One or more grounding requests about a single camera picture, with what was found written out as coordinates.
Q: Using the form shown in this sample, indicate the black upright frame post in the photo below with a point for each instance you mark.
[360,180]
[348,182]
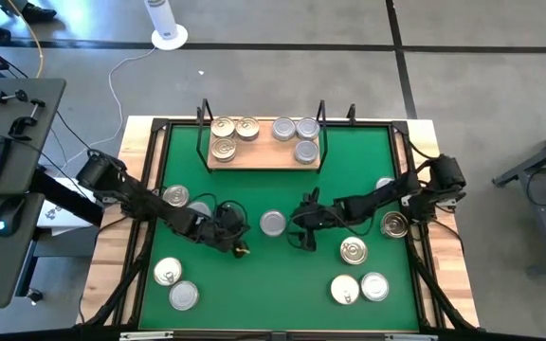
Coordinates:
[199,116]
[351,111]

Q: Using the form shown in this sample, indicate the silver metal bracket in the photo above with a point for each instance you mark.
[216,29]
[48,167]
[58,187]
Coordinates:
[147,336]
[410,337]

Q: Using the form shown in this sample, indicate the black computer mouse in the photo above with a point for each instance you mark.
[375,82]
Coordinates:
[10,215]

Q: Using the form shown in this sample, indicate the black desk clamp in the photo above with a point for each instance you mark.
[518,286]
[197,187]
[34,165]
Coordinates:
[19,127]
[17,96]

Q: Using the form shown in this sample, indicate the white printed paper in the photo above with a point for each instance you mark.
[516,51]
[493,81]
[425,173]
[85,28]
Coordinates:
[62,220]

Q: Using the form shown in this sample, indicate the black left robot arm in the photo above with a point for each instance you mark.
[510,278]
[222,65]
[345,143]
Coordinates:
[135,199]

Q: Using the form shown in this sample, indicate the silver can on side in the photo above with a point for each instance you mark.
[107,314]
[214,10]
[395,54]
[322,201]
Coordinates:
[168,271]

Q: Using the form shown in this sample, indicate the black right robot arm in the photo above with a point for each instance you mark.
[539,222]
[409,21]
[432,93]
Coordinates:
[396,192]

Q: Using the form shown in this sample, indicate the wooden shelf board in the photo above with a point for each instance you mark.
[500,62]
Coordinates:
[263,154]

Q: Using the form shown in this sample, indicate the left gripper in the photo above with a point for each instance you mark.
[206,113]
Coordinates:
[218,229]

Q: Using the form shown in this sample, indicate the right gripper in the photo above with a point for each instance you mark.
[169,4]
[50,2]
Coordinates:
[322,217]

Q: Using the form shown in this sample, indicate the blue salmon can gold lid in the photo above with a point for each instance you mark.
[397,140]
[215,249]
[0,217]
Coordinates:
[247,128]
[344,289]
[176,195]
[394,224]
[353,250]
[223,127]
[224,148]

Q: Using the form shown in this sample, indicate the green table mat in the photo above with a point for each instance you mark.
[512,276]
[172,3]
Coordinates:
[273,293]

